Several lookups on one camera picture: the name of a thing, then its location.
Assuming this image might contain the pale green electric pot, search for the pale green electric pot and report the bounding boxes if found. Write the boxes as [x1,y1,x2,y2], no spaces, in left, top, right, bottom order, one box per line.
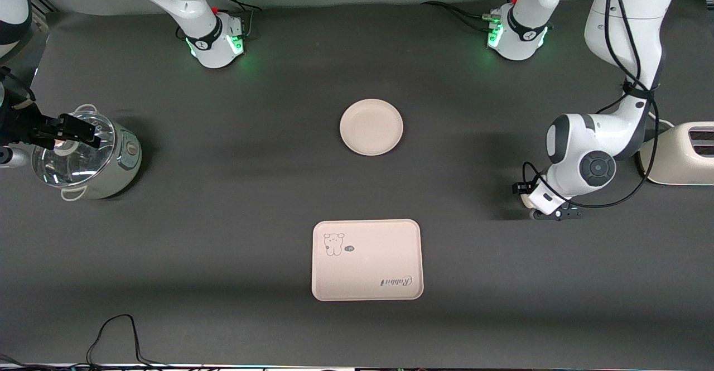
[32,104,143,201]

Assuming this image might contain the black left arm wrist cable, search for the black left arm wrist cable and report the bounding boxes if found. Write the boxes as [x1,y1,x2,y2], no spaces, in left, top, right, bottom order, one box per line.
[522,0,665,211]

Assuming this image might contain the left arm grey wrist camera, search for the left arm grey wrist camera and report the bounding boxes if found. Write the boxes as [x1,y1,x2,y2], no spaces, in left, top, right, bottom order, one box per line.
[530,206,583,222]

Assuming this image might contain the black left arm base cable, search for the black left arm base cable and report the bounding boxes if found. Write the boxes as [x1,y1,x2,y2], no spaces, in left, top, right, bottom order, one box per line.
[420,0,500,32]

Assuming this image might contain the white toaster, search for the white toaster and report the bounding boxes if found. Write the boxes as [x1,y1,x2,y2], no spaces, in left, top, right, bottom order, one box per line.
[638,121,714,186]

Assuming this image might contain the round beige plate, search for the round beige plate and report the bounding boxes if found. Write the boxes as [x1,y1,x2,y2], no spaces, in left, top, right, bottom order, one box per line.
[339,99,404,156]

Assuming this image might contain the black right arm base cables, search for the black right arm base cables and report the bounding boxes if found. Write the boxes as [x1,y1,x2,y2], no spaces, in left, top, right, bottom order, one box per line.
[210,0,263,40]

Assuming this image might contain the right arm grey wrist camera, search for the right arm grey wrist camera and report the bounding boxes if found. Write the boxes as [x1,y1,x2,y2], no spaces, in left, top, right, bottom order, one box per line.
[0,147,28,168]

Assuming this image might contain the beige rectangular rabbit tray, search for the beige rectangular rabbit tray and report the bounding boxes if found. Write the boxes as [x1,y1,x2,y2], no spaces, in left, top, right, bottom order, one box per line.
[311,219,424,302]

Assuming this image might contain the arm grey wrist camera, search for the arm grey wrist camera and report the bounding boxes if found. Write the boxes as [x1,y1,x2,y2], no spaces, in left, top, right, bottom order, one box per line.
[530,206,583,222]
[0,147,28,168]

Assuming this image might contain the thin black floor cable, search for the thin black floor cable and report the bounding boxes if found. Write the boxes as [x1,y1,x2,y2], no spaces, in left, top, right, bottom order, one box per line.
[0,314,204,371]

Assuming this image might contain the glass pot lid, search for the glass pot lid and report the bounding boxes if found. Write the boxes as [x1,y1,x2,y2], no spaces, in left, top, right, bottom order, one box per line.
[32,110,117,187]

